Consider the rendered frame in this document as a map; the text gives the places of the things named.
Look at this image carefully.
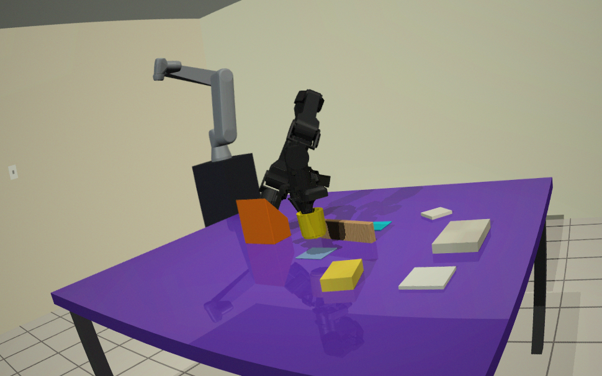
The yellow block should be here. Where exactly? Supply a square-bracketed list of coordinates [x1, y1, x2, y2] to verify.
[320, 259, 364, 292]

